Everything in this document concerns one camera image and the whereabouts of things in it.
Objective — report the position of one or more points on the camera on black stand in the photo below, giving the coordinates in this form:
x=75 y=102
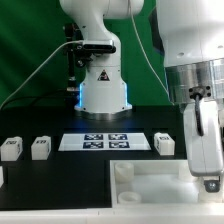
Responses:
x=70 y=50

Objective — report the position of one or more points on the white front rail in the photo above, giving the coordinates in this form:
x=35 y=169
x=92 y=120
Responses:
x=158 y=214

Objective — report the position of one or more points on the white sheet with tags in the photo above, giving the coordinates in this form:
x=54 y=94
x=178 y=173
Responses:
x=104 y=142

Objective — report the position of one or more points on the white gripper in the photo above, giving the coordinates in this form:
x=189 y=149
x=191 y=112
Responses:
x=204 y=153

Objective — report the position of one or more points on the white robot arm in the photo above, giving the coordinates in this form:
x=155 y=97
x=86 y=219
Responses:
x=191 y=34

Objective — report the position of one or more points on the white square tabletop part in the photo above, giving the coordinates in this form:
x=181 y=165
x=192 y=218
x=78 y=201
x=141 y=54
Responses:
x=149 y=182

